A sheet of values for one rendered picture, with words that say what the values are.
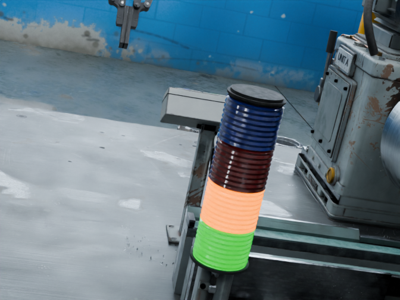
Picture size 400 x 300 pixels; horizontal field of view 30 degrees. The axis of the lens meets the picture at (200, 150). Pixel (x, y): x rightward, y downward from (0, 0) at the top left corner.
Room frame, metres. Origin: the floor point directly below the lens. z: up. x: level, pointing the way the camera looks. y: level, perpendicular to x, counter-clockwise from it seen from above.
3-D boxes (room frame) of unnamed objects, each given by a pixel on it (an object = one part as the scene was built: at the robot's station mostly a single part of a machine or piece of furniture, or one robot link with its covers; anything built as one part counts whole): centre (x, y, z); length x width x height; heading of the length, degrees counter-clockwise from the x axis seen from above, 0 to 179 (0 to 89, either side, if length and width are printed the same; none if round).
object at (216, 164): (0.73, -0.04, 1.14); 0.06 x 0.06 x 0.04
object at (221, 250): (0.73, -0.04, 1.05); 0.06 x 0.06 x 0.04
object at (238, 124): (0.73, -0.04, 1.19); 0.06 x 0.06 x 0.04
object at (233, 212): (0.73, -0.04, 1.10); 0.06 x 0.06 x 0.04
